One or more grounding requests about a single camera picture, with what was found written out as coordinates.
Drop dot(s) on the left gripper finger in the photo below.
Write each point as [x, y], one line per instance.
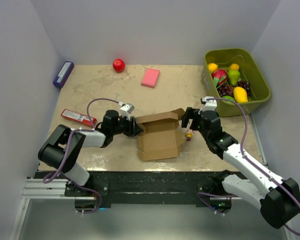
[136, 130]
[133, 120]

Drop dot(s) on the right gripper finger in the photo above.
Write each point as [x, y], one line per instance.
[190, 113]
[184, 122]

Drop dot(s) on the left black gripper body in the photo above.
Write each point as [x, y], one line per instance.
[124, 126]

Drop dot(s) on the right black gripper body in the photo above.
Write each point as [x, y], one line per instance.
[196, 125]

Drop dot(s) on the brown cardboard box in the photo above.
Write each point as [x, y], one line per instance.
[162, 137]

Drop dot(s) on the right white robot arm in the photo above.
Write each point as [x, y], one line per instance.
[277, 199]

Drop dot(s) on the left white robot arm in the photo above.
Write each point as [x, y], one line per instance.
[62, 148]

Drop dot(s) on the red rectangular box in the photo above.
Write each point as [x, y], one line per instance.
[79, 118]

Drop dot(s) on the purple rectangular box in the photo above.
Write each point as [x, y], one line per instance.
[63, 74]

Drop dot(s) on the green round toy fruit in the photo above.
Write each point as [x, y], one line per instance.
[229, 98]

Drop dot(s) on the dark purple grapes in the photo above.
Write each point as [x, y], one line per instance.
[227, 89]

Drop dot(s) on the yellow mango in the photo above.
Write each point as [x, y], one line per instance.
[240, 95]

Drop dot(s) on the red green dragon fruit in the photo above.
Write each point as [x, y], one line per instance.
[219, 77]

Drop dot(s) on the pink sticky note pad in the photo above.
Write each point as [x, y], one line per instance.
[150, 78]

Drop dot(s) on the yellow lemon left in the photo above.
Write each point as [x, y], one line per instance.
[212, 67]

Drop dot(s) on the green pear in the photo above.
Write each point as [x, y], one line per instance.
[233, 76]

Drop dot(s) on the red apple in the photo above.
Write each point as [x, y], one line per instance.
[118, 65]

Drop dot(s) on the olive green plastic bin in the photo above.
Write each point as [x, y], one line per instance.
[249, 71]

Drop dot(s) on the orange fruit right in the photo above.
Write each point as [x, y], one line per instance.
[234, 67]

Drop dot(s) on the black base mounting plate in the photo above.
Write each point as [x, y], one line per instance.
[107, 188]

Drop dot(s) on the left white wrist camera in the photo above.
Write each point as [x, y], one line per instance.
[126, 110]

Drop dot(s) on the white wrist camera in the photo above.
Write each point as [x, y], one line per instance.
[126, 110]
[209, 104]

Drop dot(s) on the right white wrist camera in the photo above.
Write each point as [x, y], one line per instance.
[209, 104]

